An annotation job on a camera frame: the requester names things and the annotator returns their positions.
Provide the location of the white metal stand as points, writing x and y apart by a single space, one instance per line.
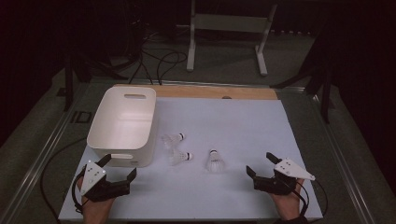
229 23

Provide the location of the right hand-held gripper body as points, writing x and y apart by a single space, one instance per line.
280 185

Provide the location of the black tripod stand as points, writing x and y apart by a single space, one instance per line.
68 87
325 93

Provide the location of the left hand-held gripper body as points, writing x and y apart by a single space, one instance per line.
93 180

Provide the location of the white plastic storage bin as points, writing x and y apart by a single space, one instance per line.
124 124

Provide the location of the person's right hand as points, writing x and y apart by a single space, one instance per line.
288 205

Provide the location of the white table mat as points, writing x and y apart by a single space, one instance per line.
236 130

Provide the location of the person's left hand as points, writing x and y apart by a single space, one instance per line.
96 211

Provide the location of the white feather shuttlecock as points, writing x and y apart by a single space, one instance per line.
172 140
214 163
179 157

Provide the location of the metal floor rail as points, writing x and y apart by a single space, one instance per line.
345 168
34 168
202 83

